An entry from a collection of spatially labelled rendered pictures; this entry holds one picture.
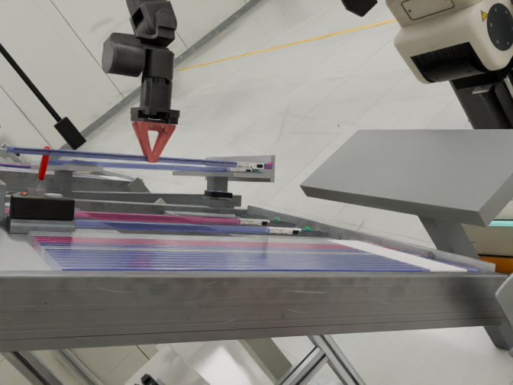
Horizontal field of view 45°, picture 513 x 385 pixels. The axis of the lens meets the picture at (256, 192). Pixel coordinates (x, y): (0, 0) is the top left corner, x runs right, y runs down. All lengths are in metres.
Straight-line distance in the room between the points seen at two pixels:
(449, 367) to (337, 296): 1.17
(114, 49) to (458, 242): 0.89
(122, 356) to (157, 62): 1.24
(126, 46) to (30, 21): 7.67
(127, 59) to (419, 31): 0.70
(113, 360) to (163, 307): 1.60
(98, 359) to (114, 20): 7.23
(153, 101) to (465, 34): 0.69
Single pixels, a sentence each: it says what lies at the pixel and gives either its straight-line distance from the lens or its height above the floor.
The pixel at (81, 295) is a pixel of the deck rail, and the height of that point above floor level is 1.06.
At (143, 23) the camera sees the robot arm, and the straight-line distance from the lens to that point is 1.19.
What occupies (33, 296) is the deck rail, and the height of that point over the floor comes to 1.08.
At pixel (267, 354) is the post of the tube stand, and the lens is 1.69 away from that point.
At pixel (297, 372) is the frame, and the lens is 1.54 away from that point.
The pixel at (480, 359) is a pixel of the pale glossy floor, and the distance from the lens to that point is 1.78.
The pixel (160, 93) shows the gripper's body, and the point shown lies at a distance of 1.15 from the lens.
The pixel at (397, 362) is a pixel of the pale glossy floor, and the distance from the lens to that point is 1.89.
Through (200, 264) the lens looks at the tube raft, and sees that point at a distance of 0.62.
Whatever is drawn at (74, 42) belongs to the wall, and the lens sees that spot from 8.85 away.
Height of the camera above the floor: 1.23
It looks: 21 degrees down
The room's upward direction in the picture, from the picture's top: 35 degrees counter-clockwise
